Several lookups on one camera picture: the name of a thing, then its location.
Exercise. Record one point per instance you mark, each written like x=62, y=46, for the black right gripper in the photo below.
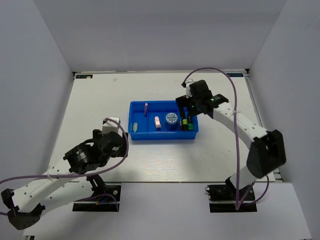
x=183, y=102

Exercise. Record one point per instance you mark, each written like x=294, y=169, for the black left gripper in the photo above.
x=123, y=150

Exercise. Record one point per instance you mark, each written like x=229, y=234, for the blue patterned tape roll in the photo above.
x=171, y=121

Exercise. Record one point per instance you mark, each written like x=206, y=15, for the yellow capped black highlighter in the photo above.
x=184, y=125

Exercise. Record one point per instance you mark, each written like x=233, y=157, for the green capped black highlighter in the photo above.
x=190, y=125

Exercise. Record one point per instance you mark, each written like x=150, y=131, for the light blue small eraser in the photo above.
x=135, y=127

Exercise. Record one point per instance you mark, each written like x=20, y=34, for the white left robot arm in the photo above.
x=72, y=179

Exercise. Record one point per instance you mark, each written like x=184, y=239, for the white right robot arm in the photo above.
x=266, y=148

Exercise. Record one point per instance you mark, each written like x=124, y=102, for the blue plastic divided tray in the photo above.
x=146, y=124

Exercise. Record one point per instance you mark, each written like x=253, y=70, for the right corner label sticker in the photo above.
x=235, y=75

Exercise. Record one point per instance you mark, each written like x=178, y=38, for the corner label sticker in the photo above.
x=84, y=76
x=235, y=75

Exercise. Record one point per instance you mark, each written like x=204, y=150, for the left corner label sticker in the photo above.
x=84, y=76

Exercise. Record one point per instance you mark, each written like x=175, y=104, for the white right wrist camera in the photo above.
x=188, y=93

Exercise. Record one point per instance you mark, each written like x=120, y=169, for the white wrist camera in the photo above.
x=110, y=126
x=188, y=93

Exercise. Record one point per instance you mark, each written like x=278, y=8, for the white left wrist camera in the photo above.
x=110, y=126

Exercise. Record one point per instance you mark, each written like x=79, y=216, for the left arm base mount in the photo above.
x=105, y=197

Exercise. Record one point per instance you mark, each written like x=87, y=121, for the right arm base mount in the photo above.
x=221, y=201

